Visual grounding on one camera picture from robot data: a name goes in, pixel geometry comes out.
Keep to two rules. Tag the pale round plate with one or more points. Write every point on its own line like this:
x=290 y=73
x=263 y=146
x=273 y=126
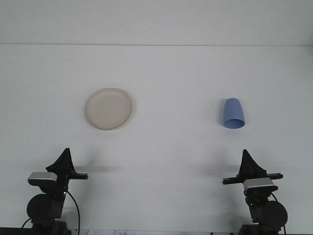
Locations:
x=108 y=109

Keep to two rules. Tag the pale blue cup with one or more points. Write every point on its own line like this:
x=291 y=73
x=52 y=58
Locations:
x=233 y=110

